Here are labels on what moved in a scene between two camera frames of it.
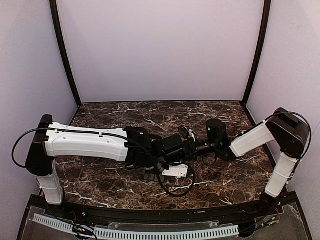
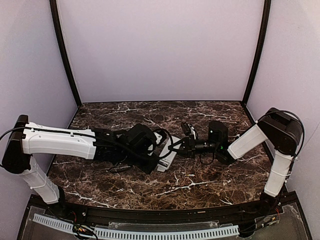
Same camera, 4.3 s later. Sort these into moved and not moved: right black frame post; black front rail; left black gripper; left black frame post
Moved: left black gripper
Not moved: right black frame post; left black frame post; black front rail
